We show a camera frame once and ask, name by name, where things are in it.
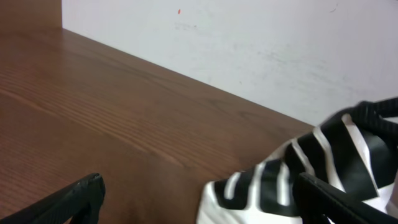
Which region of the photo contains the white t-shirt with black print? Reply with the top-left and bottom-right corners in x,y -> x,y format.
196,98 -> 397,224

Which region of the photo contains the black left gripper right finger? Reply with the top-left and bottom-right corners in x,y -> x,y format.
292,173 -> 397,224

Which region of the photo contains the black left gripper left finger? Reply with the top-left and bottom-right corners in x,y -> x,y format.
1,173 -> 106,224

